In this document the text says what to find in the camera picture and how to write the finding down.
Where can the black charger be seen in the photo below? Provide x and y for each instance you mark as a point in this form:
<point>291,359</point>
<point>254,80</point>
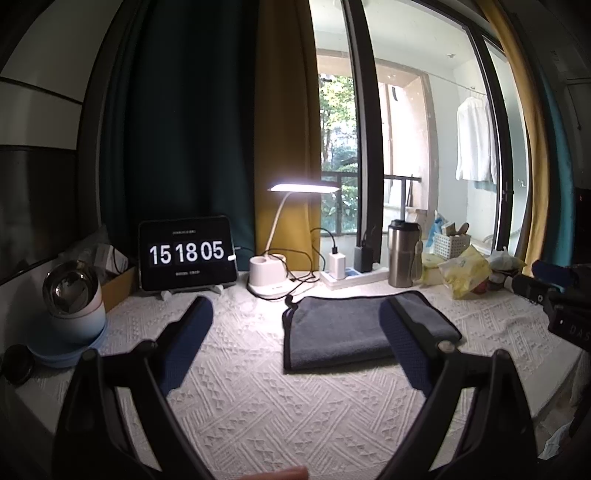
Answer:
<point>363,258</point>

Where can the person's left hand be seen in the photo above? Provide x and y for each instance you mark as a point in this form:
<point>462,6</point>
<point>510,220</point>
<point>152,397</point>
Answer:
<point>281,474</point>

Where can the cardboard box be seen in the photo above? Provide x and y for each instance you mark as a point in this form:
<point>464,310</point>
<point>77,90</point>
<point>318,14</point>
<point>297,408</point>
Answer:
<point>120,286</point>

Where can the grey towel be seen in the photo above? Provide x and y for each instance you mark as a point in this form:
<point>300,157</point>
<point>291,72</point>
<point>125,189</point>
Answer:
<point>339,332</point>

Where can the white hanging shirt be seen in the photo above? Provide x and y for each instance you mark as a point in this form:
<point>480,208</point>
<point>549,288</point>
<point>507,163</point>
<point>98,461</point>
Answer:
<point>475,138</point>

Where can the white plastic basket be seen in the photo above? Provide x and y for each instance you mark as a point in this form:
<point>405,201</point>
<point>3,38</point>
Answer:
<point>452,244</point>

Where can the white tablet stand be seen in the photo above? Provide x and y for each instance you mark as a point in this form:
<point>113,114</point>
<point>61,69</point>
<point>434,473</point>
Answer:
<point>214,289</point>

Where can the yellow plastic bag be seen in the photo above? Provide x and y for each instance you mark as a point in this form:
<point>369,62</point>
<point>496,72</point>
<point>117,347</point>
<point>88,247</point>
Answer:
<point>464,272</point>

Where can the black round lid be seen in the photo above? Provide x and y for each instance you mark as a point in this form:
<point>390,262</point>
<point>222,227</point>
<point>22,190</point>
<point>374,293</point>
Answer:
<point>17,364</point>

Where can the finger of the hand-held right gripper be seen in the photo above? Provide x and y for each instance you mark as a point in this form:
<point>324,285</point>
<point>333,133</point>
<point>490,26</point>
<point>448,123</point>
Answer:
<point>551,272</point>
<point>531,288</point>

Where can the white power strip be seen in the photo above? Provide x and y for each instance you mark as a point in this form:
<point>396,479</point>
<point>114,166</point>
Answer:
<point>364,275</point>

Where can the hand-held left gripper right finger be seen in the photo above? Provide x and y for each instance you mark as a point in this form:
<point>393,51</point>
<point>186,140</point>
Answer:
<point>406,344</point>

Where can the dark monitor screen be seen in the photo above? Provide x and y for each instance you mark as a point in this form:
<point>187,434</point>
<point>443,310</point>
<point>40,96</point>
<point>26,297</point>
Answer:
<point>32,207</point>

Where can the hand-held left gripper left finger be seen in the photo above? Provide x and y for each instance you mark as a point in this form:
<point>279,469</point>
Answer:
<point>187,339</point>

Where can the stainless steel tumbler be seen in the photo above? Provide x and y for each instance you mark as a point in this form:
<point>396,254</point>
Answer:
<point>404,254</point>

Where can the white charger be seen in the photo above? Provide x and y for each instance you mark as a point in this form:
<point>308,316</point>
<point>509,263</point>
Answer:
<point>337,264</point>

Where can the yellow curtain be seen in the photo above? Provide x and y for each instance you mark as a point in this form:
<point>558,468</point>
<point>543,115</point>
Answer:
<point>288,115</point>
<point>521,115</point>

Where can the white desk lamp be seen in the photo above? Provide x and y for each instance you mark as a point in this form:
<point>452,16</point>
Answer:
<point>270,277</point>

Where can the black balcony railing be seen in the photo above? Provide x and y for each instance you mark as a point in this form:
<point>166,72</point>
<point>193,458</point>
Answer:
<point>341,203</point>

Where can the teal curtain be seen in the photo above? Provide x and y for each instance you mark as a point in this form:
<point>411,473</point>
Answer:
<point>558,152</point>

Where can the black tablet showing clock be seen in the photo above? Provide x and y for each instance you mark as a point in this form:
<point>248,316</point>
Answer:
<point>187,253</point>

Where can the white textured table cloth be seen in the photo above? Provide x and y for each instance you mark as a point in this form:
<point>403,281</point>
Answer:
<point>277,415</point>

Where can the dark green curtain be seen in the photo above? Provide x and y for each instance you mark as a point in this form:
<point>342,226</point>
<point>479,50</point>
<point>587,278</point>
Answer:
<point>184,115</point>

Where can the white round device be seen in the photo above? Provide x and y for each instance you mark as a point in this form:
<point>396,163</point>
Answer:
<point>74,304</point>

